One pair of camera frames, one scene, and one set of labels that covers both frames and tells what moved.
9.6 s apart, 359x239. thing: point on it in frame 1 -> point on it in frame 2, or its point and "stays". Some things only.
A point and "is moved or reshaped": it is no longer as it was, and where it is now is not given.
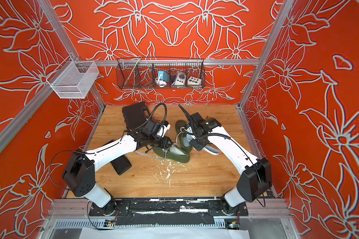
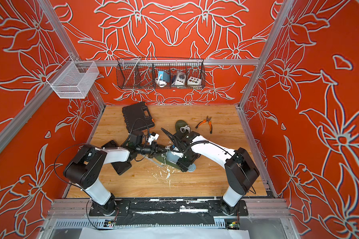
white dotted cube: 192,80 stays
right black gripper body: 197,143 -> 185,159
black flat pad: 121,164 stays
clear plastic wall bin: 73,79 stays
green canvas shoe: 180,124 stays
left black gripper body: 159,141 -> 149,150
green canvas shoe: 173,153 is moved or reshaped
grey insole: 187,139 is moved or reshaped
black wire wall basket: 160,73 stays
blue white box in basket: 165,75 stays
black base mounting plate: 163,211 stays
